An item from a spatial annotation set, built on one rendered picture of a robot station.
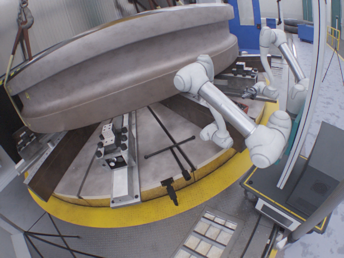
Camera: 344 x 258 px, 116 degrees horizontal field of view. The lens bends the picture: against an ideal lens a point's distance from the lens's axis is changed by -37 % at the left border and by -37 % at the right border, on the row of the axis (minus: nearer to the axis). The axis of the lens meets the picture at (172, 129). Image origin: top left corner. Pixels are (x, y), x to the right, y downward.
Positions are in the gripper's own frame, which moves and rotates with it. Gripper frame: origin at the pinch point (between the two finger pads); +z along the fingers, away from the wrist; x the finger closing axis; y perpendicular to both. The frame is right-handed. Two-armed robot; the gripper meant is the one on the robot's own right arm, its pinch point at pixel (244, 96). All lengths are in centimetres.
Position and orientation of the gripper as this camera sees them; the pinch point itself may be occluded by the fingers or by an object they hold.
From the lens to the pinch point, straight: 168.3
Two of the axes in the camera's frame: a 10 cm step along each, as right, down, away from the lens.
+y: -2.1, -7.8, -5.9
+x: 5.5, 4.1, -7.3
